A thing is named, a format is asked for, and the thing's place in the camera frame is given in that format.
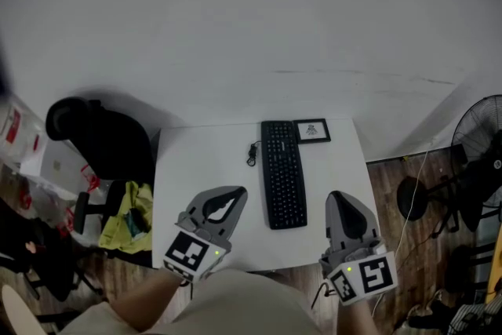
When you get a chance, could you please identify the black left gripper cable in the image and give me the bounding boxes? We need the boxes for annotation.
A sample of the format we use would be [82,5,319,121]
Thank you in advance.
[178,278,195,301]

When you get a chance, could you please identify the white water dispenser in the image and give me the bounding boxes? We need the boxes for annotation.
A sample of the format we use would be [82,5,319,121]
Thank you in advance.
[19,137,104,202]

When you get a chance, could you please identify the yellow-green cloth bag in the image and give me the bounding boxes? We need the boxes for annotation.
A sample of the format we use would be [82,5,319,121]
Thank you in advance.
[97,180,155,253]

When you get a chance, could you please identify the black fabric chair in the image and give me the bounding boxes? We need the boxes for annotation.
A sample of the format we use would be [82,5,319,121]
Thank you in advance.
[0,199,104,304]

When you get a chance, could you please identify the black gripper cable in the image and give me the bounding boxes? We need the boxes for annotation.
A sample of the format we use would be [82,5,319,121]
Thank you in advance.
[178,278,195,301]
[311,281,335,310]

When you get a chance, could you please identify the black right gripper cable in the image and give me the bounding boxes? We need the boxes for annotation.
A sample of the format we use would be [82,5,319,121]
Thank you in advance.
[311,281,335,310]

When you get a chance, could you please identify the person's beige clothing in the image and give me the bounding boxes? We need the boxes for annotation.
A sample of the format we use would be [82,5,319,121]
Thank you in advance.
[58,268,323,335]

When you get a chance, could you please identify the black pedestal fan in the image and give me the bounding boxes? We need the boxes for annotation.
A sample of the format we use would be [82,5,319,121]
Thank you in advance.
[396,93,502,224]

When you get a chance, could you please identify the teal packet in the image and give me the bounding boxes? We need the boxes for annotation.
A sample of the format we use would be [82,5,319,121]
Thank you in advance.
[124,207,148,239]

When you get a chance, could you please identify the beige round stool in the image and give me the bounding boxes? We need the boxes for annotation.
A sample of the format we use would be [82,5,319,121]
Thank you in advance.
[2,284,38,335]

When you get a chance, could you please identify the person's left forearm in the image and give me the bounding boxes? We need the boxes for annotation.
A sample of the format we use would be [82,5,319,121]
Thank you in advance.
[111,268,187,333]

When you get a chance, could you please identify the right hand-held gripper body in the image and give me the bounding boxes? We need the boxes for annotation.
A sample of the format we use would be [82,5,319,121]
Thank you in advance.
[318,238,399,307]

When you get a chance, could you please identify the black keyboard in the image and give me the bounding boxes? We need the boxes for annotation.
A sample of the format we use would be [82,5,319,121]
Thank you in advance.
[260,120,308,231]

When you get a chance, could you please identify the person's right forearm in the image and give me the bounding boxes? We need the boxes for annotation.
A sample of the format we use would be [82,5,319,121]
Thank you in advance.
[336,300,380,335]

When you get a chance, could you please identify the black picture frame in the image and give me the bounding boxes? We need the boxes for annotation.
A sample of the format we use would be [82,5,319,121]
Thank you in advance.
[293,118,332,145]

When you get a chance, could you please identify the black office chair with headrest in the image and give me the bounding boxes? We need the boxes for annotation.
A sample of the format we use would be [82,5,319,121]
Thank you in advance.
[45,96,157,237]

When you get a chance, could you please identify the white floor cable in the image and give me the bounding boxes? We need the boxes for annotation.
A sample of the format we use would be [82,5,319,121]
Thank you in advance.
[369,148,431,319]

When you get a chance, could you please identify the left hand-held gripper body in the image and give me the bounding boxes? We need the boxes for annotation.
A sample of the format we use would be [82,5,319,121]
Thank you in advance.
[162,210,233,284]

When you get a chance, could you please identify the empty clear jug red handle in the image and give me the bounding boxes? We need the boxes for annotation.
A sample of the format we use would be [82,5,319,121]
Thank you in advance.
[7,170,79,241]
[76,163,104,196]

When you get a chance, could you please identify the white table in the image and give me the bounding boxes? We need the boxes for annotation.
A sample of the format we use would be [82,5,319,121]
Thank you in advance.
[151,117,382,274]

